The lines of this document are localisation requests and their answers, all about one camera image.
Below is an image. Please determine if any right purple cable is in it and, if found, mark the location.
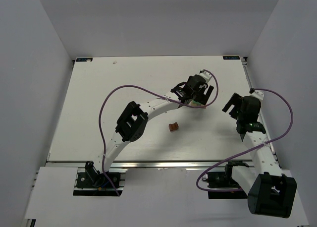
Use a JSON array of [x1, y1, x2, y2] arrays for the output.
[[196, 88, 295, 192]]

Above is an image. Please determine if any right blue corner label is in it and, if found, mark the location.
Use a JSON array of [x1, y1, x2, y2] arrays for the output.
[[222, 56, 240, 60]]

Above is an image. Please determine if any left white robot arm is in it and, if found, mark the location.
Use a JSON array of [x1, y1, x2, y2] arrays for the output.
[[97, 69, 219, 173]]

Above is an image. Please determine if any purple cable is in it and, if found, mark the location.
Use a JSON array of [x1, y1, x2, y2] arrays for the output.
[[98, 68, 219, 197], [196, 88, 295, 192]]

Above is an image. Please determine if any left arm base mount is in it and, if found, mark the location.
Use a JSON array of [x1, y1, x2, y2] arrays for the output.
[[73, 162, 126, 197]]

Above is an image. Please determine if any brown notched block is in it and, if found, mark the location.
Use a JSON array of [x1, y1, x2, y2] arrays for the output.
[[168, 122, 179, 132]]

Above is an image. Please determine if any green cylinder block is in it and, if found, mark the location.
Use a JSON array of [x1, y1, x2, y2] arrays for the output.
[[191, 101, 201, 107]]

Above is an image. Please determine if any left blue corner label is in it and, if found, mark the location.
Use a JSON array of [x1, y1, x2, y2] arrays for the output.
[[75, 57, 93, 62]]

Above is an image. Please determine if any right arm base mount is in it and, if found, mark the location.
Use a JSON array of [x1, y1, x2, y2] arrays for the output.
[[203, 161, 256, 200]]

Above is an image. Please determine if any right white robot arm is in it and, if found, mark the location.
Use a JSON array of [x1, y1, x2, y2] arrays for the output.
[[222, 92, 297, 218]]

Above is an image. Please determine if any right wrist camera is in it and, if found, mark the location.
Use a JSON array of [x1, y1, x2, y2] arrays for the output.
[[249, 88, 264, 102]]

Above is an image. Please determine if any blue corner label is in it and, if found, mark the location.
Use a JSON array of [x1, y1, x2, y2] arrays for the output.
[[75, 57, 93, 62], [222, 56, 240, 60]]

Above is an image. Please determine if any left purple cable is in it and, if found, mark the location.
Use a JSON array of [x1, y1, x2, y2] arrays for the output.
[[98, 68, 219, 197]]

